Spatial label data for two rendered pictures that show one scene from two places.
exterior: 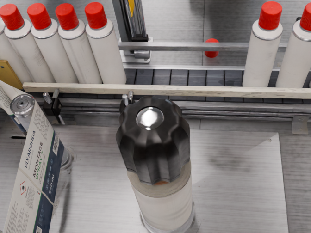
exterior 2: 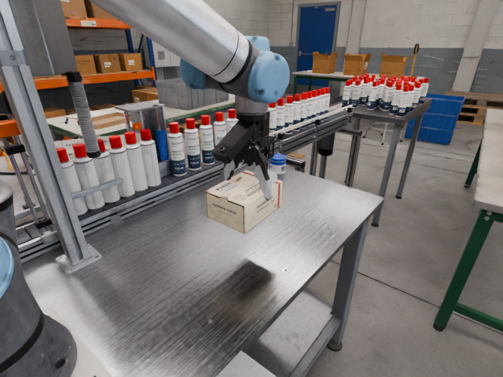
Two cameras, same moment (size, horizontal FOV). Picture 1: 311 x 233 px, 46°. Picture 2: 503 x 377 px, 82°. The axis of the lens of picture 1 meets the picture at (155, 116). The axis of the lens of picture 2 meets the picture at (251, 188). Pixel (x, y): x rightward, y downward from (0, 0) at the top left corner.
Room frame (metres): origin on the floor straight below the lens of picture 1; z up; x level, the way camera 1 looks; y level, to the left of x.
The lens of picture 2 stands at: (1.34, -0.30, 1.35)
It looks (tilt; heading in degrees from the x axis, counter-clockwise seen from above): 27 degrees down; 118
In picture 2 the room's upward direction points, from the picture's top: straight up
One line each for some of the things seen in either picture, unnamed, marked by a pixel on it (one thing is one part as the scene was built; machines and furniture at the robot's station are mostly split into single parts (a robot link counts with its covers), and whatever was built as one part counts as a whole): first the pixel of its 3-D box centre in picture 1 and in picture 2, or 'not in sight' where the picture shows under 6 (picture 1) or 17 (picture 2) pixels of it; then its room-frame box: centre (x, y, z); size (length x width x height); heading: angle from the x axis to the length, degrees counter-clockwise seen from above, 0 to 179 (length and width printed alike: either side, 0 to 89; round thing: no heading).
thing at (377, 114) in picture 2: not in sight; (368, 154); (1.14, 2.29, 0.46); 0.73 x 0.62 x 0.93; 77
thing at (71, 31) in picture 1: (79, 50); (69, 182); (0.52, 0.13, 0.98); 0.05 x 0.05 x 0.20
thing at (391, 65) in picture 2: not in sight; (395, 65); (1.03, 5.56, 0.97); 0.48 x 0.47 x 0.37; 83
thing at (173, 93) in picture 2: not in sight; (194, 91); (-0.50, 2.04, 0.91); 0.60 x 0.40 x 0.22; 84
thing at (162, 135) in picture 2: not in sight; (162, 149); (0.56, 0.47, 0.98); 0.03 x 0.03 x 0.16
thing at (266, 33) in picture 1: (262, 51); not in sight; (0.44, -0.21, 0.98); 0.05 x 0.05 x 0.20
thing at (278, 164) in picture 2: not in sight; (278, 164); (0.89, 0.81, 0.86); 0.07 x 0.07 x 0.07
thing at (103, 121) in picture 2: not in sight; (108, 120); (-0.61, 1.13, 0.82); 0.34 x 0.24 x 0.03; 86
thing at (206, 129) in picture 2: not in sight; (206, 141); (0.65, 0.64, 0.98); 0.05 x 0.05 x 0.20
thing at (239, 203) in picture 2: not in sight; (245, 199); (1.03, 0.27, 0.99); 0.16 x 0.12 x 0.07; 81
